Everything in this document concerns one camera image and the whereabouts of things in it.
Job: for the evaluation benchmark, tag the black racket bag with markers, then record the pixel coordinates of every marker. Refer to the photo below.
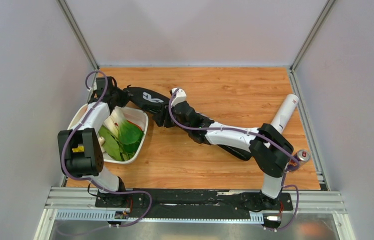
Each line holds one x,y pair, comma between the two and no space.
151,101

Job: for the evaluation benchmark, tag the yellow napa cabbage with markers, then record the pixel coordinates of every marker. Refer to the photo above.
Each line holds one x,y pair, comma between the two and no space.
78,149

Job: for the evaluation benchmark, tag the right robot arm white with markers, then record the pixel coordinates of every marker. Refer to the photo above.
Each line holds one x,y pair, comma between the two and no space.
266,144

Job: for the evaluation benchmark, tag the white bok choy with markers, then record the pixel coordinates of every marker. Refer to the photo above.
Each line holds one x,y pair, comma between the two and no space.
110,124

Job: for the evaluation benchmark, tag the white plastic tray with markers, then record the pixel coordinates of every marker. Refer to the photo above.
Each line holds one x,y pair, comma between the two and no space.
134,116

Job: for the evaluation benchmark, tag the white mushroom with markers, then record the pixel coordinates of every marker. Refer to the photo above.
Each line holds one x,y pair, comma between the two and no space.
101,141

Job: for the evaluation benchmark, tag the green bok choy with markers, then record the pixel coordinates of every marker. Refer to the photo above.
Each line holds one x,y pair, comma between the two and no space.
127,134

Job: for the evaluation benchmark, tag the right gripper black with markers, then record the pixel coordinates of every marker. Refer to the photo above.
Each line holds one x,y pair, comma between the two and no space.
163,115

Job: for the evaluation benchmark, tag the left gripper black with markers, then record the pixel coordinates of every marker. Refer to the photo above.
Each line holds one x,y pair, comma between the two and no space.
124,97

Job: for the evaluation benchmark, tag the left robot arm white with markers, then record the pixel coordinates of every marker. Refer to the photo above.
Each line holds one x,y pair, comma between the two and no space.
81,157

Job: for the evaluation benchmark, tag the white shuttlecock tube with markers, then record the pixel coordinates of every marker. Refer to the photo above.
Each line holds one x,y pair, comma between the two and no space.
285,112

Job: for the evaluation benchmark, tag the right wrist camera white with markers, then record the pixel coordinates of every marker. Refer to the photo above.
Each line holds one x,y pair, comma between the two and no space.
178,95

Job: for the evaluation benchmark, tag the energy drink can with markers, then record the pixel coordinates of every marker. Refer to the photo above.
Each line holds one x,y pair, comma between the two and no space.
302,157

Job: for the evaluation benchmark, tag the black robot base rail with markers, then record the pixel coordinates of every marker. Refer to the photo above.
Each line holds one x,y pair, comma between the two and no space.
192,203

